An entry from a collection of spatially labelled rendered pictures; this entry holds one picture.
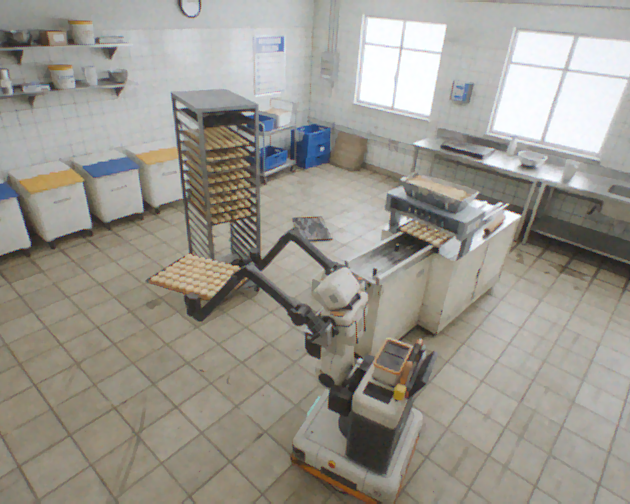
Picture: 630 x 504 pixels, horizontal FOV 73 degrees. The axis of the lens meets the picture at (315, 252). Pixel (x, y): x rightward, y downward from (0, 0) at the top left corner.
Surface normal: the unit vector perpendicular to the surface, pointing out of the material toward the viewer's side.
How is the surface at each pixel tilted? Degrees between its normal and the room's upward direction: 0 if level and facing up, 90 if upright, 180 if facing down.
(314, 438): 1
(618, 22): 90
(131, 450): 0
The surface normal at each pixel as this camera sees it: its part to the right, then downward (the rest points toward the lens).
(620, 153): -0.66, 0.36
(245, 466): 0.05, -0.86
